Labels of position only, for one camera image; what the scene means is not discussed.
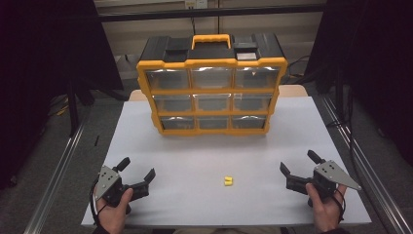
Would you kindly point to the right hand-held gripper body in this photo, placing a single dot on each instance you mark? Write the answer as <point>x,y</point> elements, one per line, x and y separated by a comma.
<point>329,174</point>

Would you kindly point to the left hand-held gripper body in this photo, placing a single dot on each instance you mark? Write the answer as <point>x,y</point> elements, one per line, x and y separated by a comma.
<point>108,183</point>

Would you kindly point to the small yellow block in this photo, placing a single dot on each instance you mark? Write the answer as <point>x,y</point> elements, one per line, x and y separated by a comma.
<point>228,181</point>

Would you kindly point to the yellow black parts organizer cabinet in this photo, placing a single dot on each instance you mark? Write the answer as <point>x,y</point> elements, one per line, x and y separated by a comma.
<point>211,52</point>

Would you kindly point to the person's left hand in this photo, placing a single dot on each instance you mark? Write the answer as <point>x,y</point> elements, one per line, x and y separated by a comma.
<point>113,216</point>

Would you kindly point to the person's right hand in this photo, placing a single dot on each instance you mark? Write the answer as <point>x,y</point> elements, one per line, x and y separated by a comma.
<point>326,213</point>

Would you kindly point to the small black stick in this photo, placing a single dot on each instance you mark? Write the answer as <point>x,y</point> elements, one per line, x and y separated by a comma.
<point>96,140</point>

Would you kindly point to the grid of clear drawers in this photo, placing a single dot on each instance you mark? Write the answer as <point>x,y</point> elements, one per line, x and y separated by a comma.
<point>168,79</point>

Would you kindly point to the black curtain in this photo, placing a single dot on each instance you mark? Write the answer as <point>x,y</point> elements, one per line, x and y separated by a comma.
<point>42,65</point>
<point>373,65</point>

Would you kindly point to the black horizontal bar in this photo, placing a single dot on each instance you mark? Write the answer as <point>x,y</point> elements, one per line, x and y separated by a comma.
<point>211,13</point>

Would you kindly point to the aluminium frame rail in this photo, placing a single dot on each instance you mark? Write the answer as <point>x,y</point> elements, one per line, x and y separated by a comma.
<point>55,175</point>
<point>367,162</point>

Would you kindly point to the black stand post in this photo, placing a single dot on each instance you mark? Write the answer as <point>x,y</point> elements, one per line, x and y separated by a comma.
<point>73,110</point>

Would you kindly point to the white wall socket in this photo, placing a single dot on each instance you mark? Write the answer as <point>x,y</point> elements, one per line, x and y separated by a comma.
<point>196,4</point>

